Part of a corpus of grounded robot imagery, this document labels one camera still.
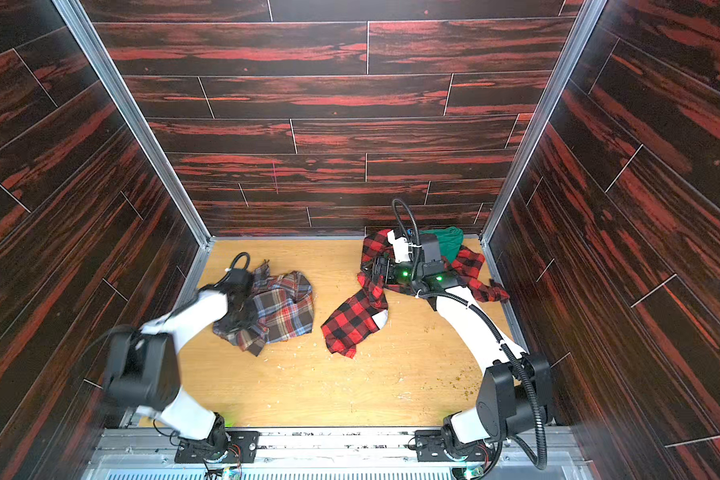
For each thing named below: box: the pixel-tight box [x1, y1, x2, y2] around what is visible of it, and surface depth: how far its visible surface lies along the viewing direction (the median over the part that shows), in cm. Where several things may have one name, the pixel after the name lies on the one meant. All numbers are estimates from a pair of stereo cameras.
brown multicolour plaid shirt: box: [213, 259, 315, 357], surface depth 95 cm
